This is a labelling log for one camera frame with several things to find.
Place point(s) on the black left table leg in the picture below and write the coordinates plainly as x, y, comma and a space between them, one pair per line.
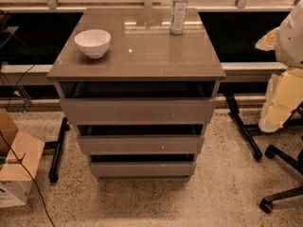
53, 175

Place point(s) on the white ceramic bowl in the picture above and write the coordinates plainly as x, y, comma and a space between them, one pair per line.
93, 43

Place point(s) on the black office chair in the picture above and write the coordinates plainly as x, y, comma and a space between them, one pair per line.
282, 154

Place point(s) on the black right table leg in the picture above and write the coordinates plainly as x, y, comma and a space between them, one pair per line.
245, 129

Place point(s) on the grey drawer cabinet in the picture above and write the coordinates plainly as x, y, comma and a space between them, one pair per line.
144, 62

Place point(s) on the cardboard box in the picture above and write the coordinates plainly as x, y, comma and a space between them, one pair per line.
22, 153

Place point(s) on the clear plastic water bottle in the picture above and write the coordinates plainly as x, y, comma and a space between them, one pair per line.
178, 16

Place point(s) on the grey middle drawer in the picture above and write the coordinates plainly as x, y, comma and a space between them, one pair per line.
94, 145

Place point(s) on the grey bottom drawer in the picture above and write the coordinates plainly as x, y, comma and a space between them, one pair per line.
142, 169

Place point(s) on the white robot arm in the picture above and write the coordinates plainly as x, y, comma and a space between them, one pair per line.
289, 40

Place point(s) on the black table leg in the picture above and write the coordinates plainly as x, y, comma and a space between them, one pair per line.
53, 175
245, 129

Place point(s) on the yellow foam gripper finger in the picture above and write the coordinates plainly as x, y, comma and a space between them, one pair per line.
283, 95
268, 41

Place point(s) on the grey top drawer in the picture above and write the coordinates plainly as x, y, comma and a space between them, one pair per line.
96, 111

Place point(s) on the grey drawer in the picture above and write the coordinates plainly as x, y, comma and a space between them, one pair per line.
96, 111
94, 145
142, 169

